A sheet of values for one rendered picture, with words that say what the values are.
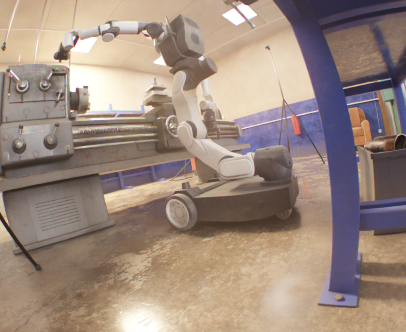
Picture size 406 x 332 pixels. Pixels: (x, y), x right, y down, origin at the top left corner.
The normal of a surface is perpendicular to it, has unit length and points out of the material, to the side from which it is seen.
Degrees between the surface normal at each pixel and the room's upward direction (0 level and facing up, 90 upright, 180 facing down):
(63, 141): 90
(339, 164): 90
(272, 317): 0
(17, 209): 90
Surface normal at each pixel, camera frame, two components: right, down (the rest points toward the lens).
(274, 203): -0.24, 0.07
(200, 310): -0.18, -0.98
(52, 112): 0.73, -0.11
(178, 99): -0.37, 0.52
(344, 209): -0.66, 0.15
